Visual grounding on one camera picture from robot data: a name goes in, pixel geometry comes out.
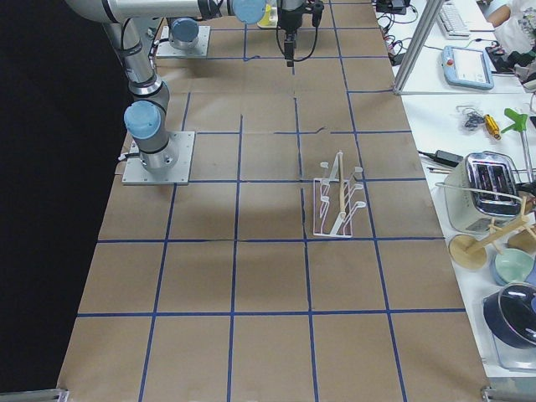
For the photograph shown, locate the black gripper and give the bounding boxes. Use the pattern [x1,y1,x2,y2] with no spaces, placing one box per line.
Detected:
[277,0,324,67]

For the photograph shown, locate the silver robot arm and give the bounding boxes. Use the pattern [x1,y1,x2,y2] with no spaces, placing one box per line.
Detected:
[167,17,199,49]
[68,1,267,184]

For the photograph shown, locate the cream plastic tray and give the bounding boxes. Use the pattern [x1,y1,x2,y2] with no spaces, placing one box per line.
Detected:
[256,5,278,29]

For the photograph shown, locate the white keyboard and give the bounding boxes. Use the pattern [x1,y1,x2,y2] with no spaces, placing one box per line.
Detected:
[437,2,471,40]

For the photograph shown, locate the blue teach pendant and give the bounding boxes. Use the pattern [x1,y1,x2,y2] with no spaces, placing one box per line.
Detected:
[441,46,494,90]

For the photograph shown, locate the black power adapter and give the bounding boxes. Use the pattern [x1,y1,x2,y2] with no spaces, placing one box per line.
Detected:
[418,150,463,167]

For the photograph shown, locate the beige plastic bin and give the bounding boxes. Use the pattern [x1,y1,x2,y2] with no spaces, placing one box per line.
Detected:
[443,157,491,234]

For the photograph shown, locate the silver toaster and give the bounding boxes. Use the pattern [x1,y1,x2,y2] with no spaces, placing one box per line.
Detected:
[465,152,521,216]

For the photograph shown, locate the green topped metal stand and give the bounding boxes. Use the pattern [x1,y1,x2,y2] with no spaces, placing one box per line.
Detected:
[501,108,535,183]

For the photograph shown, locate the wooden mug tree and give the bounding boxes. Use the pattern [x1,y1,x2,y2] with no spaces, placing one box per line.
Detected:
[448,197,535,270]

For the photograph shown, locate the teal ceramic bowl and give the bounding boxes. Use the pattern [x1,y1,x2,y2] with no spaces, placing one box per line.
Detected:
[490,249,534,286]

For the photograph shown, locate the dark blue pot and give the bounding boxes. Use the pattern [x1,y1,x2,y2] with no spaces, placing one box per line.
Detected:
[483,282,535,349]

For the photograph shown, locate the clear plastic container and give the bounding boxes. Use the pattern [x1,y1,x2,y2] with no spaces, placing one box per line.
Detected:
[491,334,536,372]

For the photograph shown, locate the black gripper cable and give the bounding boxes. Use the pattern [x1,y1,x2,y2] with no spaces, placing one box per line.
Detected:
[275,12,322,63]

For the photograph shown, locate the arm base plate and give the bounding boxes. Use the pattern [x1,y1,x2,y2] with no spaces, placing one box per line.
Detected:
[121,131,196,185]
[156,26,210,59]

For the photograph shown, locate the aluminium frame post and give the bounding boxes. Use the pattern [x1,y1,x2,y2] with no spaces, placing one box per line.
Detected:
[393,0,442,95]

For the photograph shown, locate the white wire cup rack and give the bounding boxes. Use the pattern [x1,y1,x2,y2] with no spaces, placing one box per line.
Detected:
[312,150,367,238]

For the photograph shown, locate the yellow handled screwdriver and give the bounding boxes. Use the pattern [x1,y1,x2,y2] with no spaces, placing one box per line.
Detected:
[483,114,502,141]

